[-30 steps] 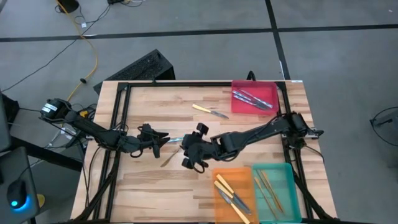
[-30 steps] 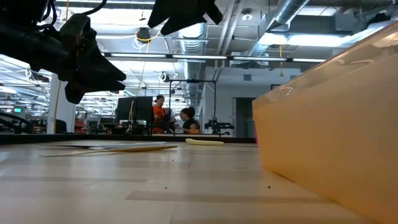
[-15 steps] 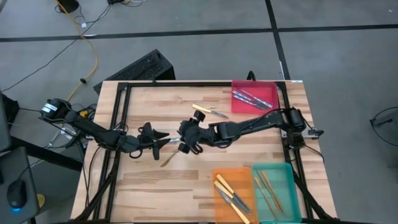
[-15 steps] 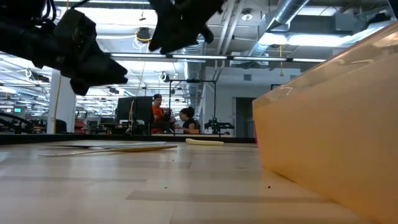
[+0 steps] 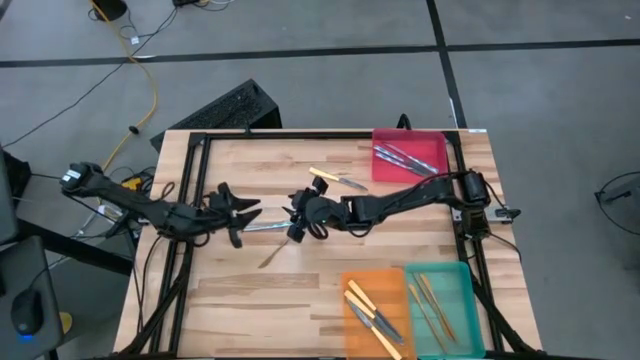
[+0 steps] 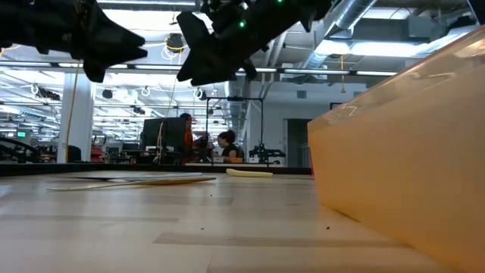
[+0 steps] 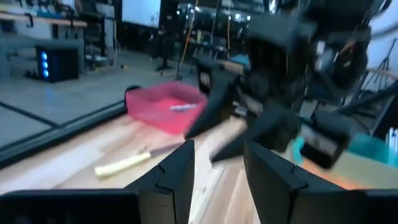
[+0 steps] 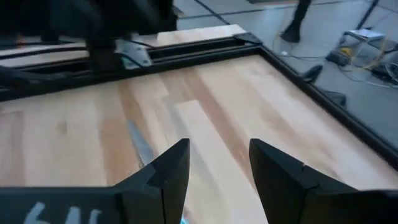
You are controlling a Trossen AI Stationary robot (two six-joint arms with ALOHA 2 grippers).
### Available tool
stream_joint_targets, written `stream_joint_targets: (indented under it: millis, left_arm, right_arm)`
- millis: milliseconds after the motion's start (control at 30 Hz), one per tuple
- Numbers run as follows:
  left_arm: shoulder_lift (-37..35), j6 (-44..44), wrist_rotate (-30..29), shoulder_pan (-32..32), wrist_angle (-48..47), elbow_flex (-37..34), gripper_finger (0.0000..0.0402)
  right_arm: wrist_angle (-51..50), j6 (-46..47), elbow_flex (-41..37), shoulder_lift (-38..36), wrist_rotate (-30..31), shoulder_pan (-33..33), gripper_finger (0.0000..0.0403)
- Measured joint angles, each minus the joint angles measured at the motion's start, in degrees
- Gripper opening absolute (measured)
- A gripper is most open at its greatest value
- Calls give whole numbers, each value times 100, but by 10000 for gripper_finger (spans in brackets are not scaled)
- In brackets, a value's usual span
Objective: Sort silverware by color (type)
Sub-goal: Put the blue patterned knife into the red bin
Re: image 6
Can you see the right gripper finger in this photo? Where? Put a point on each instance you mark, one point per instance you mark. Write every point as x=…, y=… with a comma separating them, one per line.
x=219, y=75
x=201, y=62

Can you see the dark red background object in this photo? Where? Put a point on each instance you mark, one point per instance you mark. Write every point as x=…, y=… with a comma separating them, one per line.
x=201, y=144

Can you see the black computer monitor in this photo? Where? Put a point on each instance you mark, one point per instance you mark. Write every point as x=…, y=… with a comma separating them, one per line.
x=159, y=132

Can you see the red background equipment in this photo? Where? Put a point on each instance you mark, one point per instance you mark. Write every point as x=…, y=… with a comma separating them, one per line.
x=96, y=151

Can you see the seated person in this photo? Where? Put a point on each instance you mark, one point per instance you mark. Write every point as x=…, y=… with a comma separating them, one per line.
x=229, y=149

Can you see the orange plastic bin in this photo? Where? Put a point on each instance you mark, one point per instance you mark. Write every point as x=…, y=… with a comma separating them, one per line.
x=398, y=170

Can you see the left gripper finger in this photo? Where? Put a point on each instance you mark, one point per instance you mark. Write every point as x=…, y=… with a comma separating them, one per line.
x=117, y=55
x=110, y=34

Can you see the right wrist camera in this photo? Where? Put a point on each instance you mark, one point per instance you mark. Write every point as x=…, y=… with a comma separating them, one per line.
x=193, y=26

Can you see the black aluminium table frame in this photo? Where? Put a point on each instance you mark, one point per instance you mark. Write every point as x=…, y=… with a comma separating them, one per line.
x=45, y=168

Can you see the silver metal knife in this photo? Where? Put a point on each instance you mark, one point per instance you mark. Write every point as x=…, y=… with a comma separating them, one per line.
x=163, y=176

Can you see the small orange box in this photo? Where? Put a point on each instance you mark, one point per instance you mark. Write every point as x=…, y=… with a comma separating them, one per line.
x=236, y=160

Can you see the white building pillar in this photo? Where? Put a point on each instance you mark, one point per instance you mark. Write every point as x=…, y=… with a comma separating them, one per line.
x=81, y=121

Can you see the large silver spiral duct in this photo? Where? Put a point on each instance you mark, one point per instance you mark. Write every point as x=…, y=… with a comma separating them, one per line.
x=236, y=113

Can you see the black ceiling speaker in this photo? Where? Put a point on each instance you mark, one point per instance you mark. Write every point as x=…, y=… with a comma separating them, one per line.
x=107, y=94
x=202, y=95

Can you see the black background robot arm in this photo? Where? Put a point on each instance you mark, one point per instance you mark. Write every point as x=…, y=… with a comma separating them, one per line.
x=265, y=153

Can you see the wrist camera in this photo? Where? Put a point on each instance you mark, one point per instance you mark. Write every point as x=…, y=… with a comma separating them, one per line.
x=193, y=26
x=94, y=70

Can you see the slanted silver air duct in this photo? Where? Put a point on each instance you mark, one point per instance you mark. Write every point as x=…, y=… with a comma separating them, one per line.
x=352, y=15

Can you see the green exit sign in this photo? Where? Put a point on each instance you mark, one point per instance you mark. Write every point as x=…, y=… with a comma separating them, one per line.
x=21, y=133

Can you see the long ceiling light strip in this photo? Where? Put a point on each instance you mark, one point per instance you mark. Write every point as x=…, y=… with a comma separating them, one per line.
x=322, y=71

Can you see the standing person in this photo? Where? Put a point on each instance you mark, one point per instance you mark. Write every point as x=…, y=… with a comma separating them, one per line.
x=188, y=140

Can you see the grey door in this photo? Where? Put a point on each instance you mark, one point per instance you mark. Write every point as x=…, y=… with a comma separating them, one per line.
x=299, y=144

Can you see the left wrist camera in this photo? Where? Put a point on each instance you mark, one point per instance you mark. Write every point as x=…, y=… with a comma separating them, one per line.
x=94, y=70

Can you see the black tubular frame stand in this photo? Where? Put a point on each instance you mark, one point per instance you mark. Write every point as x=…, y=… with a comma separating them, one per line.
x=235, y=99

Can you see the black ceiling camera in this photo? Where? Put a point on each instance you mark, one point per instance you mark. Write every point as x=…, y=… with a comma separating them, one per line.
x=172, y=41

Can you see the dark ceiling fixture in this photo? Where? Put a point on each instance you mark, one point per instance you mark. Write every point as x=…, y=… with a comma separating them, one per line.
x=460, y=23

